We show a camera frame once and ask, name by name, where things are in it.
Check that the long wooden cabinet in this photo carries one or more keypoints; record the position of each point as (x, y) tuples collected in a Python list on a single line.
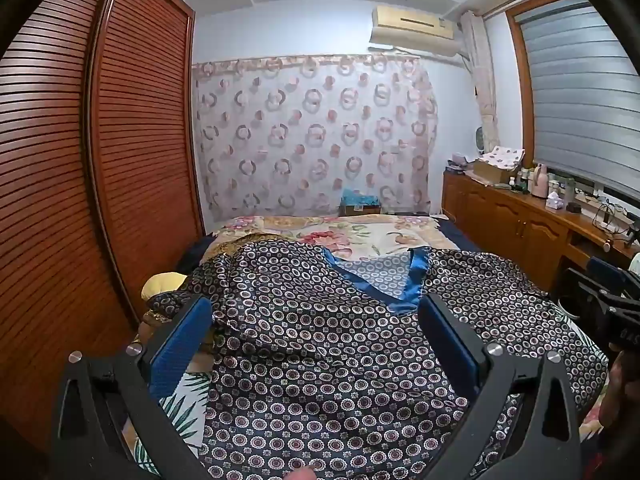
[(505, 215)]

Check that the small purple bag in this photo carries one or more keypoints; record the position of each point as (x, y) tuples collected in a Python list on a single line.
[(457, 164)]

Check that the small toiletry bottle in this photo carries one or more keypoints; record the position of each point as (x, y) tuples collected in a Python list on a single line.
[(523, 181)]

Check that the white power strip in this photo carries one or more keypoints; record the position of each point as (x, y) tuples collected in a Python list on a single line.
[(614, 221)]

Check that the wooden window frame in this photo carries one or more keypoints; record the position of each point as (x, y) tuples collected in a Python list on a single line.
[(522, 85)]

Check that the gold patterned cloth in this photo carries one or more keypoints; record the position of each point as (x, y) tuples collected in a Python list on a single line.
[(250, 242)]

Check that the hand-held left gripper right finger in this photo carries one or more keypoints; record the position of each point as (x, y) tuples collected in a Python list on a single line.
[(450, 347)]

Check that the yellow cushion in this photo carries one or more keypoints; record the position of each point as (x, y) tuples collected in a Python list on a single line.
[(162, 282)]

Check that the wall air conditioner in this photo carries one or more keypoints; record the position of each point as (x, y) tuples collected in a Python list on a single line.
[(415, 30)]

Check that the floral fleece blanket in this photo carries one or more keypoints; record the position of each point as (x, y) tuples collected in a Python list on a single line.
[(310, 240)]

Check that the navy circle patterned garment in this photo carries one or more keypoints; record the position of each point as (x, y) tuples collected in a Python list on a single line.
[(325, 360)]

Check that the circle patterned wall cloth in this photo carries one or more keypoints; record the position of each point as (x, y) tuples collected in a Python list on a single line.
[(300, 135)]

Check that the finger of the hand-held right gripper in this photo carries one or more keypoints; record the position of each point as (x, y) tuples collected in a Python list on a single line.
[(590, 285)]

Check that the tissue pack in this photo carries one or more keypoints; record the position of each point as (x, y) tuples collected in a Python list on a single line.
[(554, 201)]

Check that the lace curtain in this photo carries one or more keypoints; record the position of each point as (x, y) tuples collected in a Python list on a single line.
[(482, 85)]

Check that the person's right hand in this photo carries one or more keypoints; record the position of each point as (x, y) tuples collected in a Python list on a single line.
[(622, 390)]

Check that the pink thermos jug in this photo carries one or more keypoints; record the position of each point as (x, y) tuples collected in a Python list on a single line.
[(539, 180)]

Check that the floral print cloth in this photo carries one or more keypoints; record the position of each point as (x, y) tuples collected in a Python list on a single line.
[(505, 156)]

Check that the leaf print sheet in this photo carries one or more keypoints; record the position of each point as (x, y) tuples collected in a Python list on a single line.
[(192, 405)]

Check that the grey trash bin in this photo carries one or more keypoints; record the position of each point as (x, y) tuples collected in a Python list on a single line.
[(568, 306)]

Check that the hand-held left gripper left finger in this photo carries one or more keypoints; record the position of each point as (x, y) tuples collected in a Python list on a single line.
[(179, 347)]

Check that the grey zebra window blind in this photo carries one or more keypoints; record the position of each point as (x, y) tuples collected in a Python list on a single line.
[(575, 100)]

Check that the open cardboard box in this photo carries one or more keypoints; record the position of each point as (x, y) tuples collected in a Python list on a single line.
[(492, 172)]

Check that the cardboard box with blue top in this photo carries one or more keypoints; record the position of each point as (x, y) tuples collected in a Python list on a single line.
[(360, 207)]

